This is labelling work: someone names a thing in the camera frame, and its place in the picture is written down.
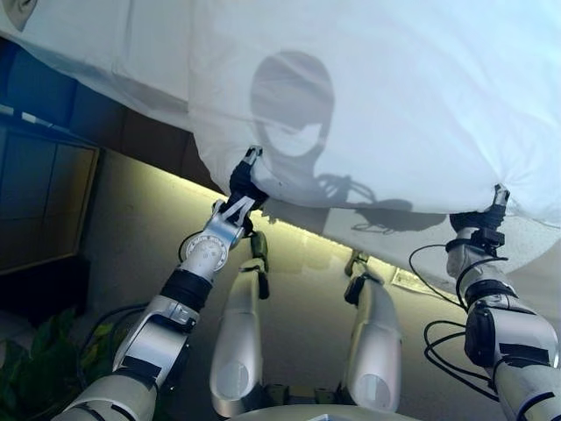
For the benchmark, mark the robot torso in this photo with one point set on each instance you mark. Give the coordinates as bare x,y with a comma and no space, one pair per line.
307,414

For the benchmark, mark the large beige pillow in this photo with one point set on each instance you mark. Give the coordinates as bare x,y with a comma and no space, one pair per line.
17,11

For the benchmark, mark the silver robot leg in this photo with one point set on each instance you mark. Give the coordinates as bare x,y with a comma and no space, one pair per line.
372,333
236,329

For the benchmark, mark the glass-topped wooden nightstand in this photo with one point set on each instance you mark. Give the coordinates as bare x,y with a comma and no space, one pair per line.
44,197

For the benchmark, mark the green leafy plant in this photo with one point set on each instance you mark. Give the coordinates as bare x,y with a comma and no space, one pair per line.
44,351

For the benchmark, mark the white duvet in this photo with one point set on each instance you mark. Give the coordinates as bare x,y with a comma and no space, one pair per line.
394,109

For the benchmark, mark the silver robot right leg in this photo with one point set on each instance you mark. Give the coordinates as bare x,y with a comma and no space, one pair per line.
372,333

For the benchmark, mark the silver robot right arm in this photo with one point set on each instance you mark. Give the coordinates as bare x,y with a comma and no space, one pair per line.
521,329

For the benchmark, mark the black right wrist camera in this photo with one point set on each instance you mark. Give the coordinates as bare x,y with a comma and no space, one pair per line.
488,242

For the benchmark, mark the white printed paper sheet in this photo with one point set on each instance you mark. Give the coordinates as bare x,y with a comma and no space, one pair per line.
403,280

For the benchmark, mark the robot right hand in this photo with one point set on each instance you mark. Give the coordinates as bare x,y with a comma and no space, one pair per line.
477,221

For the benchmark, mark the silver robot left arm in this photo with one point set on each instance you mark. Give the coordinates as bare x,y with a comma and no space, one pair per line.
206,254

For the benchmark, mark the brown upholstered bed frame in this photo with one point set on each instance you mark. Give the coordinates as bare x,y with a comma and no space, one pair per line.
144,140

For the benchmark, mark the silver robot left leg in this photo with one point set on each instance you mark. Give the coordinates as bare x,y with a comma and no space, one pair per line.
236,329

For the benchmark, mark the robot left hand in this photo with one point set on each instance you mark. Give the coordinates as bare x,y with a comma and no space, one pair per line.
245,188

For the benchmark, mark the white bed sheet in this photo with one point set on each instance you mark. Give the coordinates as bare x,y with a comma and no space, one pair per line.
109,52

